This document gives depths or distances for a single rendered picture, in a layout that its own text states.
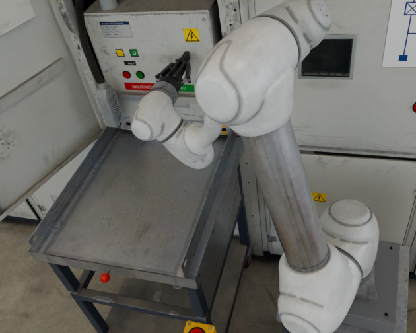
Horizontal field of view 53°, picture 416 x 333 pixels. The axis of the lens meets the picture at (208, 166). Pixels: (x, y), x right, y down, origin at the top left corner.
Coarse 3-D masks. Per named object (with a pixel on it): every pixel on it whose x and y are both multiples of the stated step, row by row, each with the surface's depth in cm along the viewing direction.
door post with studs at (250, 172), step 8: (224, 0) 136; (232, 0) 135; (224, 8) 138; (232, 8) 137; (224, 16) 140; (232, 16) 139; (224, 24) 142; (232, 24) 141; (224, 32) 144; (240, 136) 175; (248, 160) 183; (248, 168) 187; (248, 176) 190; (248, 184) 194; (256, 192) 196; (256, 200) 200; (256, 208) 204; (256, 216) 208; (256, 224) 213; (256, 232) 217; (256, 240) 223; (256, 248) 228
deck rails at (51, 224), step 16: (112, 128) 188; (96, 144) 177; (112, 144) 184; (224, 144) 173; (96, 160) 178; (224, 160) 162; (80, 176) 167; (64, 192) 158; (80, 192) 164; (208, 192) 145; (64, 208) 159; (208, 208) 147; (48, 224) 151; (48, 240) 149; (192, 240) 133; (192, 256) 134; (176, 272) 131
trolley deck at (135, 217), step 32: (128, 160) 175; (160, 160) 172; (96, 192) 164; (128, 192) 161; (160, 192) 159; (192, 192) 156; (224, 192) 153; (64, 224) 154; (96, 224) 152; (128, 224) 149; (160, 224) 147; (192, 224) 145; (32, 256) 149; (64, 256) 143; (96, 256) 141; (128, 256) 139; (160, 256) 137; (192, 288) 133
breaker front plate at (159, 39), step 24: (96, 24) 155; (144, 24) 150; (168, 24) 147; (192, 24) 145; (96, 48) 163; (120, 48) 160; (144, 48) 157; (168, 48) 154; (192, 48) 151; (120, 72) 168; (144, 72) 165; (192, 72) 158; (192, 96) 167
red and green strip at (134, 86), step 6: (126, 84) 171; (132, 84) 170; (138, 84) 170; (144, 84) 169; (150, 84) 168; (186, 84) 163; (144, 90) 171; (180, 90) 166; (186, 90) 165; (192, 90) 164
